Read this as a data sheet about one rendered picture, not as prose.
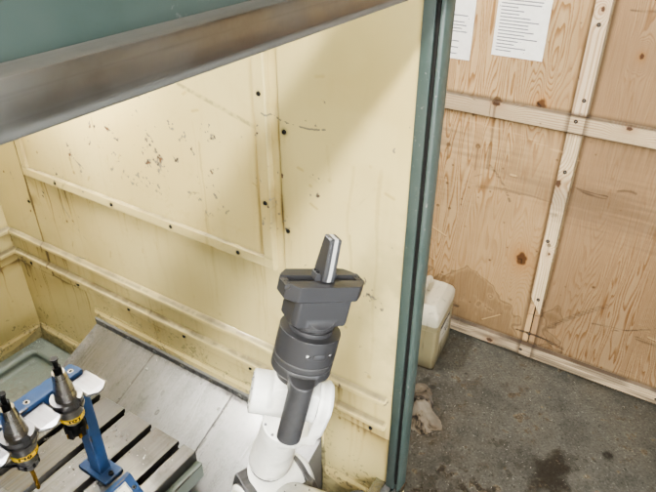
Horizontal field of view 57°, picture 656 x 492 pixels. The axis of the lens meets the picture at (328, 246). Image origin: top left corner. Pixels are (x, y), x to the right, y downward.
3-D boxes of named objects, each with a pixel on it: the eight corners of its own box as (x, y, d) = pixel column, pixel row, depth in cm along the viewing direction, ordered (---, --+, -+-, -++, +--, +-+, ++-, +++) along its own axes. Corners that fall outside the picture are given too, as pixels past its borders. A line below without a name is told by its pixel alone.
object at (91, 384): (110, 385, 128) (110, 382, 128) (90, 400, 124) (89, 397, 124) (89, 372, 131) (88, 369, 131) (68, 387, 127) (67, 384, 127)
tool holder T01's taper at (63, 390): (65, 386, 125) (58, 361, 122) (82, 392, 124) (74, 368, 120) (49, 399, 122) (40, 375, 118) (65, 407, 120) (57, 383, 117)
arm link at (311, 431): (336, 372, 91) (316, 417, 100) (276, 362, 89) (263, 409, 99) (335, 410, 86) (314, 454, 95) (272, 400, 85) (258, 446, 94)
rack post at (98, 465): (124, 471, 146) (100, 381, 130) (105, 486, 142) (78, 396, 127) (97, 452, 151) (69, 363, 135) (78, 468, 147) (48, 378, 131)
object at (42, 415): (66, 418, 120) (65, 415, 120) (43, 436, 116) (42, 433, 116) (44, 404, 123) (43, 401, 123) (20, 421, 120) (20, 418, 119)
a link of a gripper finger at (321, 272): (339, 241, 79) (328, 283, 81) (328, 231, 81) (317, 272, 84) (328, 241, 78) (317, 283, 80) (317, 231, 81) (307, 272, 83)
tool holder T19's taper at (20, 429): (20, 420, 118) (10, 394, 114) (34, 430, 116) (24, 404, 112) (-2, 434, 115) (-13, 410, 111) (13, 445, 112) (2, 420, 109)
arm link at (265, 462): (292, 400, 101) (272, 454, 114) (238, 428, 95) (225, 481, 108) (328, 453, 96) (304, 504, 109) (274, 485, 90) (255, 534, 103)
